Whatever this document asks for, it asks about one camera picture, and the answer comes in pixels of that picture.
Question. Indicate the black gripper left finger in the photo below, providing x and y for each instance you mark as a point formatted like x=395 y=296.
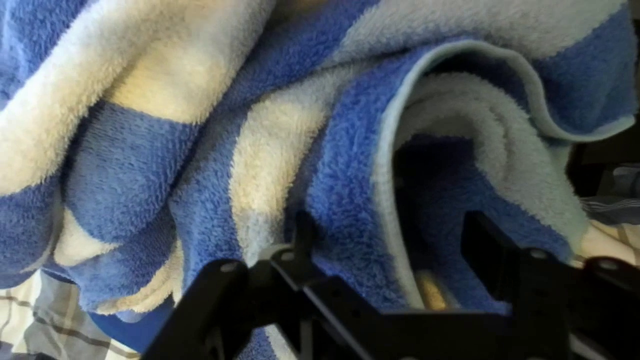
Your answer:
x=220 y=313

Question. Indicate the blue and white striped towel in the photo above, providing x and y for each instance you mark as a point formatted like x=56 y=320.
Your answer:
x=281 y=147

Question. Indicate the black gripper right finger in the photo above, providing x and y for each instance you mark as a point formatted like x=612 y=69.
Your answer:
x=552 y=300

